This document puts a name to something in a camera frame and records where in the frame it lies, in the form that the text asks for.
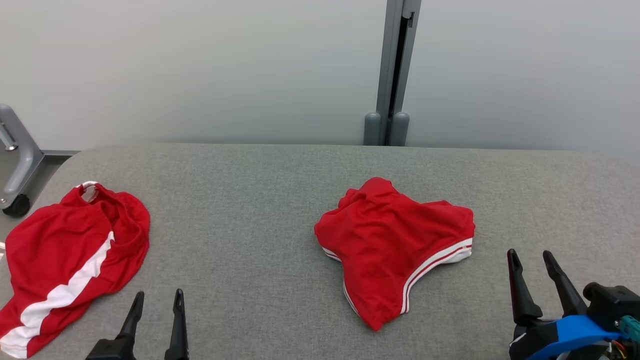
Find grey cylinder bumper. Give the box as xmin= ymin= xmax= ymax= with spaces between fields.
xmin=363 ymin=112 xmax=383 ymax=146
xmin=389 ymin=111 xmax=411 ymax=147

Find blue right camera mount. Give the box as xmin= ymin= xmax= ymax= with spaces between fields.
xmin=525 ymin=315 xmax=627 ymax=360

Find grey partition post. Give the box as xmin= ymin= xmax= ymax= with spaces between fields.
xmin=375 ymin=0 xmax=422 ymax=146

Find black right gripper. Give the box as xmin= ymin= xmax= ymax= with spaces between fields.
xmin=506 ymin=248 xmax=589 ymax=360

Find red shorts with white stripe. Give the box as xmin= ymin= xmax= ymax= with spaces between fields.
xmin=0 ymin=181 xmax=151 ymax=359

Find black caster wheel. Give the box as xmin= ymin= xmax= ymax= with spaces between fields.
xmin=2 ymin=194 xmax=31 ymax=218

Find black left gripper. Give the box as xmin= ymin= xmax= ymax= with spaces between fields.
xmin=85 ymin=288 xmax=190 ymax=360

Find grey metal cart leg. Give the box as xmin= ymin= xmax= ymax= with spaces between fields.
xmin=0 ymin=103 xmax=81 ymax=210

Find right cable with teal plug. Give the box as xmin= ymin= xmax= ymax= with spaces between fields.
xmin=607 ymin=315 xmax=640 ymax=360

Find red basketball jersey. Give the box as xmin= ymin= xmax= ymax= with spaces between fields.
xmin=314 ymin=176 xmax=475 ymax=332

